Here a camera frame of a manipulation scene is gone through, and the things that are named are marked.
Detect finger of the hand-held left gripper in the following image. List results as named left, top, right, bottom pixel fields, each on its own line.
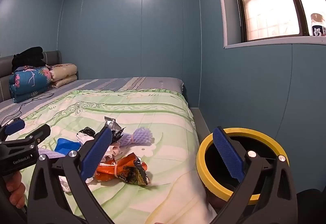
left=0, top=117, right=25, bottom=142
left=2, top=124, right=51, bottom=145

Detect blue plastic bag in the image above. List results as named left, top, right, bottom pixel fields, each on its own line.
left=55, top=138, right=82, bottom=156

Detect purple foam fruit net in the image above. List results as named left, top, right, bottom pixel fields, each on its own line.
left=118, top=127, right=154, bottom=149
left=38, top=149, right=68, bottom=162

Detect green silver foil snack wrapper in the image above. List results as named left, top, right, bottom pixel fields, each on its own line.
left=104, top=116, right=126, bottom=143

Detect person's left hand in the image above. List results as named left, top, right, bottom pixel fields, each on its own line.
left=6, top=172, right=26, bottom=208

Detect beige folded quilt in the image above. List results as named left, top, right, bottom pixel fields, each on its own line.
left=50, top=63, right=78, bottom=88

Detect window with dark frame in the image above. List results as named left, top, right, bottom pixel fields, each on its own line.
left=213, top=0, right=326, bottom=49

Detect grey padded headboard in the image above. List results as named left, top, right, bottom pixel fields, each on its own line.
left=0, top=50, right=79, bottom=101

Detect green patterned quilt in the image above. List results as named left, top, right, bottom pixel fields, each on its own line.
left=0, top=89, right=217, bottom=224

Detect blue floral folded quilt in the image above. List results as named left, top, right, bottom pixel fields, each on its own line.
left=9, top=66, right=54, bottom=103

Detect glass bottle dark label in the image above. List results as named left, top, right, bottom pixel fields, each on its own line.
left=310, top=13, right=326, bottom=36

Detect black trash bin yellow rim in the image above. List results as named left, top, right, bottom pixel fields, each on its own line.
left=196, top=127, right=289, bottom=205

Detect black cable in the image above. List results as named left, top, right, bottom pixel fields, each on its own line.
left=0, top=92, right=55, bottom=125

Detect black folded clothes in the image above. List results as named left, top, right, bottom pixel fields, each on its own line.
left=11, top=46, right=50, bottom=72

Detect grey bed frame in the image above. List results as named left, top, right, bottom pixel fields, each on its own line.
left=190, top=107, right=217, bottom=138

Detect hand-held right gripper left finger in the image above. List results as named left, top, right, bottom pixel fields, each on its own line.
left=27, top=126, right=114, bottom=224

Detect orange snack wrapper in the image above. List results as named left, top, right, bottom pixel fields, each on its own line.
left=94, top=152, right=151, bottom=186

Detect black wrapper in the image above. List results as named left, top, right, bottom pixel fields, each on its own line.
left=76, top=127, right=97, bottom=145

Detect grey striped bed sheet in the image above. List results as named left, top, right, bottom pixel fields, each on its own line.
left=0, top=76, right=185, bottom=125

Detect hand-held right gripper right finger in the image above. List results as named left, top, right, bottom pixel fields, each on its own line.
left=212, top=126, right=300, bottom=224

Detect white plastic bag pink band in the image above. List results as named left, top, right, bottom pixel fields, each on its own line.
left=100, top=144, right=123, bottom=163

